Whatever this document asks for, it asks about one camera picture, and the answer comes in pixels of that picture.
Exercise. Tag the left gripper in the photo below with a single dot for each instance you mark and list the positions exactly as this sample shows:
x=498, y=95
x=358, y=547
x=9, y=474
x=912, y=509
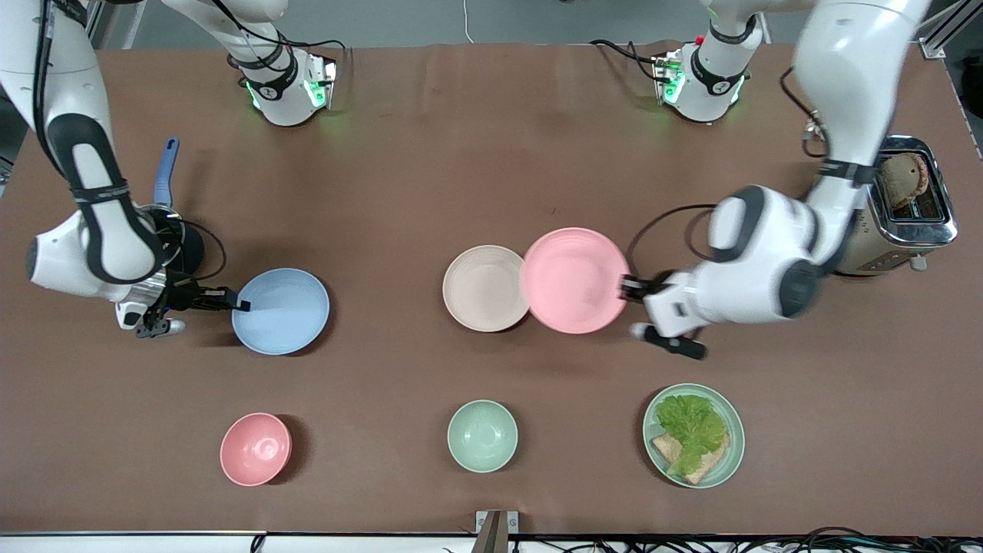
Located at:
x=650, y=289

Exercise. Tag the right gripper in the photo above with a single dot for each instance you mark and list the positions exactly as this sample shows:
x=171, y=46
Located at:
x=182, y=296

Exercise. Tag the blue plate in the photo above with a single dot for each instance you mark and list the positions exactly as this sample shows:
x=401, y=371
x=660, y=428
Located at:
x=284, y=315

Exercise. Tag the pink plate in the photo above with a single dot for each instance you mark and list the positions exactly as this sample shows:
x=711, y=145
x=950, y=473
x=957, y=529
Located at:
x=572, y=280

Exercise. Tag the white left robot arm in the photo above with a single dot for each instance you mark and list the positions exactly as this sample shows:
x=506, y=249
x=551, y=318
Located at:
x=768, y=261

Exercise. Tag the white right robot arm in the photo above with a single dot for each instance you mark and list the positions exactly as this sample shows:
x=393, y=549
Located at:
x=100, y=230

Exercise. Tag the glass lid blue knob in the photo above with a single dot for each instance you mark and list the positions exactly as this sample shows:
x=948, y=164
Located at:
x=170, y=230

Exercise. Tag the green lettuce leaf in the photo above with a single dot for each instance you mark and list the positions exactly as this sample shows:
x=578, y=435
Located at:
x=691, y=426

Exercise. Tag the beige plate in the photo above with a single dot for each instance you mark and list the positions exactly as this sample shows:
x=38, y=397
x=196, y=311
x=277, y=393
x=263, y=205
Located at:
x=484, y=288

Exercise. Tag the pink bowl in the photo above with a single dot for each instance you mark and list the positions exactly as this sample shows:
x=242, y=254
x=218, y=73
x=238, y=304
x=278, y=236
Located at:
x=255, y=449

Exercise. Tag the green plate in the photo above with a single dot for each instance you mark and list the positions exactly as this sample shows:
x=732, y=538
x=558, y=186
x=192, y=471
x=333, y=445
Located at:
x=733, y=453

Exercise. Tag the brown bread slice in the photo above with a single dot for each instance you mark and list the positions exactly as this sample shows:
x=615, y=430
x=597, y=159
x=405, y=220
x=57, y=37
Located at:
x=710, y=467

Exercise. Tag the green bowl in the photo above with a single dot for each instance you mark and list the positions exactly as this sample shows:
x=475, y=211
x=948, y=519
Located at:
x=482, y=435

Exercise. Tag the brown toast slice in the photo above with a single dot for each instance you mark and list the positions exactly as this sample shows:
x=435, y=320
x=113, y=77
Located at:
x=902, y=180

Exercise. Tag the beige chrome toaster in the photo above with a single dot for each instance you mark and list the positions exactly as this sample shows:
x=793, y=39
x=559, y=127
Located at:
x=933, y=230

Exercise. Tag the metal table bracket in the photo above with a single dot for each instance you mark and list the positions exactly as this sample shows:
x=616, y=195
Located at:
x=496, y=530

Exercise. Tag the aluminium frame profile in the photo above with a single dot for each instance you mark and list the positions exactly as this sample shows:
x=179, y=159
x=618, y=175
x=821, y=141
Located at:
x=933, y=42
x=94, y=23

